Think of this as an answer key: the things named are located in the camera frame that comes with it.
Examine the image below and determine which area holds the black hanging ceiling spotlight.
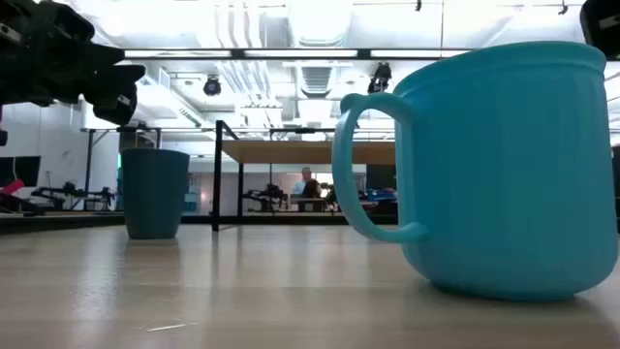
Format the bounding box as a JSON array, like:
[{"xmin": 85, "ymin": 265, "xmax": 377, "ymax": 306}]
[
  {"xmin": 366, "ymin": 61, "xmax": 393, "ymax": 95},
  {"xmin": 202, "ymin": 75, "xmax": 223, "ymax": 97}
]

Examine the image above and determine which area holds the person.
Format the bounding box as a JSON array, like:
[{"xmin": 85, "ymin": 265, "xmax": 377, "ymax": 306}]
[{"xmin": 292, "ymin": 166, "xmax": 322, "ymax": 201}]

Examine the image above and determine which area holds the pink object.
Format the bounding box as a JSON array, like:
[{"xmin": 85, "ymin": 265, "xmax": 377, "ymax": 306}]
[{"xmin": 0, "ymin": 178, "xmax": 25, "ymax": 197}]

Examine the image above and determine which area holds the black ceiling light bar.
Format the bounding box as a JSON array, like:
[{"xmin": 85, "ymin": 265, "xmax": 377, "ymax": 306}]
[{"xmin": 123, "ymin": 47, "xmax": 475, "ymax": 61}]

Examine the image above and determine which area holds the light blue plastic mug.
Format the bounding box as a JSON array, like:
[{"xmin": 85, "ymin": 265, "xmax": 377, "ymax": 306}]
[{"xmin": 331, "ymin": 40, "xmax": 620, "ymax": 303}]

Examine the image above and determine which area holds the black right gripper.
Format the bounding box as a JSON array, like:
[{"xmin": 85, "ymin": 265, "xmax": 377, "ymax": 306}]
[{"xmin": 579, "ymin": 0, "xmax": 620, "ymax": 60}]

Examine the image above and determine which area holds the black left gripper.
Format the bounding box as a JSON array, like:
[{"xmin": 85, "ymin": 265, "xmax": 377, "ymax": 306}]
[{"xmin": 0, "ymin": 0, "xmax": 147, "ymax": 127}]

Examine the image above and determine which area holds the dark teal plastic cup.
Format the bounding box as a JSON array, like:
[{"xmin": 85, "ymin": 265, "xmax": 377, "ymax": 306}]
[{"xmin": 120, "ymin": 147, "xmax": 191, "ymax": 240}]

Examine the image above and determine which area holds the black computer monitor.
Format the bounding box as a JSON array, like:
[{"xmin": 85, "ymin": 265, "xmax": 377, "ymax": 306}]
[{"xmin": 0, "ymin": 155, "xmax": 43, "ymax": 188}]

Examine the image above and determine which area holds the blue background object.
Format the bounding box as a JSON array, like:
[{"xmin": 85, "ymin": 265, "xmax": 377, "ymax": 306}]
[{"xmin": 363, "ymin": 187, "xmax": 398, "ymax": 203}]

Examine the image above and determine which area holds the wooden shelf with black frame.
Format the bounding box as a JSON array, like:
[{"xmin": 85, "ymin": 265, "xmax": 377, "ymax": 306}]
[{"xmin": 211, "ymin": 119, "xmax": 398, "ymax": 233}]

